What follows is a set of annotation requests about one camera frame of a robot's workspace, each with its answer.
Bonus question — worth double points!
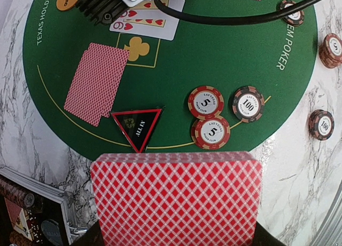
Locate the red chips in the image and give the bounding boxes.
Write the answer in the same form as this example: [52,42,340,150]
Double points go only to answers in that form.
[188,86,230,150]

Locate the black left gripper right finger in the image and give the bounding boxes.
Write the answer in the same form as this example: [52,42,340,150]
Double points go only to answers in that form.
[253,223,283,246]

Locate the chip row in case right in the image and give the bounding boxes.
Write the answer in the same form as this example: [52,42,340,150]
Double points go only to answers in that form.
[1,176,36,209]

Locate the orange big blind button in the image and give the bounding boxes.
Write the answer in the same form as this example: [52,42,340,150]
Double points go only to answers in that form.
[56,0,78,11]

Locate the boxed card deck in case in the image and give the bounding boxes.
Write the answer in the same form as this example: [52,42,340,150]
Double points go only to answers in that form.
[5,199,34,241]

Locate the round green poker mat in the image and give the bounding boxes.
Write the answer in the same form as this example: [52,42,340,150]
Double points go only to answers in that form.
[23,0,317,160]

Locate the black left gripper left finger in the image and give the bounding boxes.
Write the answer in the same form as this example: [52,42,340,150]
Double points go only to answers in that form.
[72,223,103,246]

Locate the black hundred chip stack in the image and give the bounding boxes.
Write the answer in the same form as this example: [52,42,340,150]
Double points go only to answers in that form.
[308,109,335,141]

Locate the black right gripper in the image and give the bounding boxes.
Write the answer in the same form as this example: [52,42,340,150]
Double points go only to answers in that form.
[75,0,128,25]

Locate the aluminium front rail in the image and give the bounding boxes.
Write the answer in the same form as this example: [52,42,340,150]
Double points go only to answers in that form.
[310,184,342,246]

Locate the aluminium poker case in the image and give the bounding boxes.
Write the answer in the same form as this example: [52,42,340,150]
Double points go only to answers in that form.
[1,165,88,245]

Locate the triangular all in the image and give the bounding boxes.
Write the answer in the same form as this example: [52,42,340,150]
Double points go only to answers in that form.
[111,106,164,153]

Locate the red playing card deck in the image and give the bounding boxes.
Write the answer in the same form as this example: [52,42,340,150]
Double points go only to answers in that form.
[90,152,262,245]

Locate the red five chip stack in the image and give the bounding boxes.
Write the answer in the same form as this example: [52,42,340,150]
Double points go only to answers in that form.
[319,33,341,69]

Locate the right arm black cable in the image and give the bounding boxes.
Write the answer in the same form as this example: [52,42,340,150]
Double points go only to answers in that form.
[154,0,340,25]

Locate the red dice in case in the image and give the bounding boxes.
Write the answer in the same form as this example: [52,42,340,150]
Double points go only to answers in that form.
[26,210,44,245]

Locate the face up hearts card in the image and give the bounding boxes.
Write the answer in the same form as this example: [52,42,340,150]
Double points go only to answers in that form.
[109,10,179,41]

